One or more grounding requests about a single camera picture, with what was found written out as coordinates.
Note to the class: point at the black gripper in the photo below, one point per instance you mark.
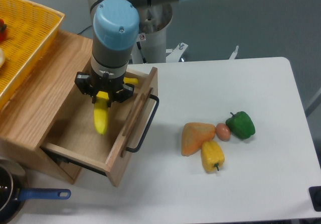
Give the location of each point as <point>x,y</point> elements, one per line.
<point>91,84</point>

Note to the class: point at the yellow banana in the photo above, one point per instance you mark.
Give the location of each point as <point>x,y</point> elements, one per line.
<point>100,112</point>

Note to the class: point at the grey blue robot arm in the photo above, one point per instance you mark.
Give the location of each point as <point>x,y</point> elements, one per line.
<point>122,31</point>

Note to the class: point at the open wooden top drawer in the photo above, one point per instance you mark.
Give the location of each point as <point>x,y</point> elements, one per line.
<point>73,141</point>

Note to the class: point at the wooden drawer cabinet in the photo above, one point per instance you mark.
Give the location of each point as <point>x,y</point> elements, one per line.
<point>47,125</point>

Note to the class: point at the yellow plastic basket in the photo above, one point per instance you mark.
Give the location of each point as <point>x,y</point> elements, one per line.
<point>31,29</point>

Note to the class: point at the orange triangular bread piece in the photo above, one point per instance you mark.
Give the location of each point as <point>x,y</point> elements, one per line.
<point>194,135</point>

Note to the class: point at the white round vegetable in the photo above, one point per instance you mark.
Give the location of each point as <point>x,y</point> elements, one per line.
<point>2,57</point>

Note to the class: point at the red tomato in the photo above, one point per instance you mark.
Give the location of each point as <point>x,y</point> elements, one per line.
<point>3,30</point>

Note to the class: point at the brown egg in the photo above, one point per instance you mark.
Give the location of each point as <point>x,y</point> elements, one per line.
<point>223,132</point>

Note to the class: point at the yellow bell pepper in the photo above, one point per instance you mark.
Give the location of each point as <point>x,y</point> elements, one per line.
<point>212,156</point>

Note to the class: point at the green bell pepper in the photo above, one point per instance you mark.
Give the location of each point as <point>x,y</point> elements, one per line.
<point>241,125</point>

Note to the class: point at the black corner fixture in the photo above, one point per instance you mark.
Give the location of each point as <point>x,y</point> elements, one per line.
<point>315,193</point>

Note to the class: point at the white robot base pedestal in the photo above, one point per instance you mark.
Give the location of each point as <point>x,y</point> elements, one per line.
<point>151,44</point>

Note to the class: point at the black drawer handle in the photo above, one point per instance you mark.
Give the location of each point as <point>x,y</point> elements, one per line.
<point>147,126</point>

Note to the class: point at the white metal bracket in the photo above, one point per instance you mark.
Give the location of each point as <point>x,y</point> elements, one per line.
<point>177,54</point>

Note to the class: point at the blue handled saucepan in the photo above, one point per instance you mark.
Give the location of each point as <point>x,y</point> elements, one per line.
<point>15,190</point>

